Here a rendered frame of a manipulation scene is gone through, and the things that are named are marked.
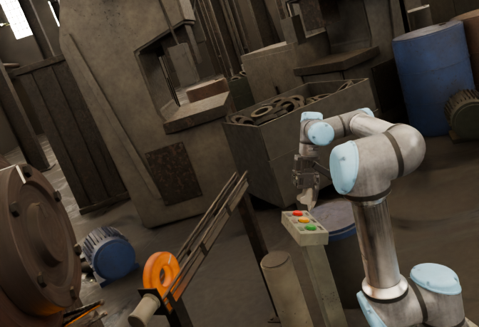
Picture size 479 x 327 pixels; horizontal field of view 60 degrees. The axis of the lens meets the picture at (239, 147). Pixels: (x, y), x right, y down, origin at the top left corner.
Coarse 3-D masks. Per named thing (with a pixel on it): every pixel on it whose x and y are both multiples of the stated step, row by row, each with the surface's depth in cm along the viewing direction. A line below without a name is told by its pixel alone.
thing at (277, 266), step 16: (272, 256) 161; (288, 256) 158; (272, 272) 155; (288, 272) 156; (272, 288) 158; (288, 288) 156; (288, 304) 158; (304, 304) 162; (288, 320) 160; (304, 320) 161
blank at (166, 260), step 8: (152, 256) 134; (160, 256) 134; (168, 256) 137; (152, 264) 130; (160, 264) 133; (168, 264) 137; (176, 264) 140; (144, 272) 130; (152, 272) 129; (168, 272) 138; (176, 272) 140; (144, 280) 129; (152, 280) 129; (168, 280) 138; (160, 288) 132
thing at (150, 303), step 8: (144, 296) 128; (152, 296) 127; (144, 304) 125; (152, 304) 126; (136, 312) 122; (144, 312) 123; (152, 312) 125; (128, 320) 123; (136, 320) 121; (144, 320) 121
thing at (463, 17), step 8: (456, 16) 387; (464, 16) 369; (472, 16) 353; (464, 24) 355; (472, 24) 350; (472, 32) 352; (472, 40) 355; (472, 48) 358; (472, 56) 360; (472, 64) 363; (472, 72) 366
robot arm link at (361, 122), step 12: (348, 120) 135; (360, 120) 127; (372, 120) 121; (348, 132) 136; (360, 132) 125; (372, 132) 116; (396, 132) 98; (408, 132) 98; (408, 144) 96; (420, 144) 97; (408, 156) 95; (420, 156) 97; (408, 168) 97
